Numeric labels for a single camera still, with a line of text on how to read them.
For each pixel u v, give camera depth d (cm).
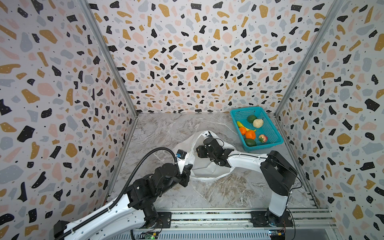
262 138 103
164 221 74
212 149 71
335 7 72
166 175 48
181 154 57
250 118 116
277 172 50
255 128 111
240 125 112
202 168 90
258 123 109
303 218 76
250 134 102
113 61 90
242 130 106
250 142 99
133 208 46
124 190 45
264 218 74
